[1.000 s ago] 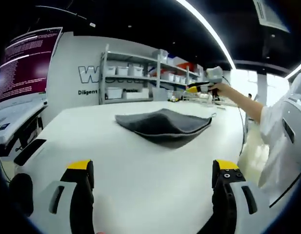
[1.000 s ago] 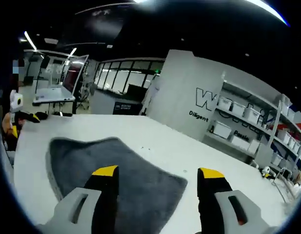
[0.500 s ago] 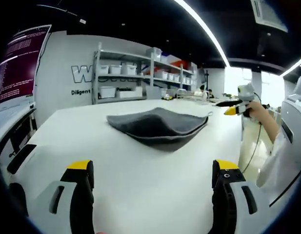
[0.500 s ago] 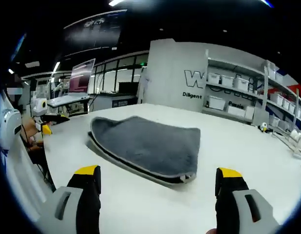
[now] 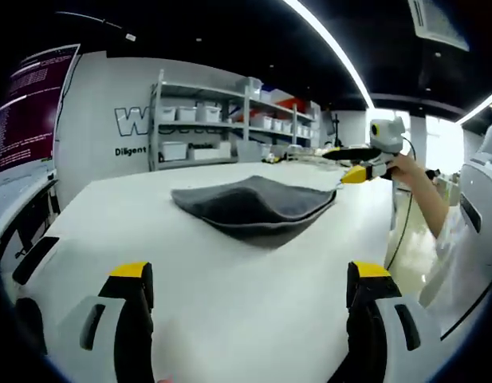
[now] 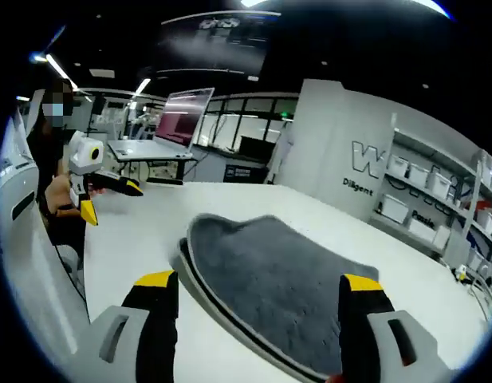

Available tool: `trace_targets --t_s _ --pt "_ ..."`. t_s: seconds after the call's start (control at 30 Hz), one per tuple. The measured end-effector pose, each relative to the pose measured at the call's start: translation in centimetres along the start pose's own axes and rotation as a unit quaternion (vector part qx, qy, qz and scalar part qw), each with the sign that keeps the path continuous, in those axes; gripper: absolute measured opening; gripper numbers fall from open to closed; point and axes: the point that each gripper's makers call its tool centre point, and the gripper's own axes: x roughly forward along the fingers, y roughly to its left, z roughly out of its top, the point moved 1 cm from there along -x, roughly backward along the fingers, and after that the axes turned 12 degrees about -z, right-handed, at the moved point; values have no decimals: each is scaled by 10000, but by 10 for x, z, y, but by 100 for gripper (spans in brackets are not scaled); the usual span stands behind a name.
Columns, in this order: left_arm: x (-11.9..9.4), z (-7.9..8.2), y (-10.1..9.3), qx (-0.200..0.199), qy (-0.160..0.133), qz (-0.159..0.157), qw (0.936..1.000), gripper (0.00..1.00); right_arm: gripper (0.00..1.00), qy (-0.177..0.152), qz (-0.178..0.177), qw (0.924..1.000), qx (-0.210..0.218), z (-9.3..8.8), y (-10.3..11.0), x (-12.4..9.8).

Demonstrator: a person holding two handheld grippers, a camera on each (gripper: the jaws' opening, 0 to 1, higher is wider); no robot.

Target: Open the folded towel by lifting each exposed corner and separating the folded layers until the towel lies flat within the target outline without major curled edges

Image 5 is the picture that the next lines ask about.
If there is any dark grey towel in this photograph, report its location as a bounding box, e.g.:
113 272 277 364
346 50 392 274
171 175 337 249

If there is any person's right hand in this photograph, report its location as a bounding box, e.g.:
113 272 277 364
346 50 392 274
387 153 421 181

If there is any short ceiling light strip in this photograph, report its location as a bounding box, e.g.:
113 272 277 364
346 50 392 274
455 91 492 125

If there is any person's white sleeve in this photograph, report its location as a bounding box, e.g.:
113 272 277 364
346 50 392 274
419 207 490 309

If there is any long ceiling light strip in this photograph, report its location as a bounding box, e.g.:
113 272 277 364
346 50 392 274
281 0 377 109

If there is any grey metal shelving rack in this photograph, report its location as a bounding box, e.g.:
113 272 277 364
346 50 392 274
148 69 322 172

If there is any ceiling air conditioner vent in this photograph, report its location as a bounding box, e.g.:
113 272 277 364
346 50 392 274
407 0 470 53

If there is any row of white storage bins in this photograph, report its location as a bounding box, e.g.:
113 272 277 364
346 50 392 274
155 77 321 161

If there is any computer monitor with purple screen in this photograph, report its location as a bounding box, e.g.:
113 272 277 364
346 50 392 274
0 43 82 177

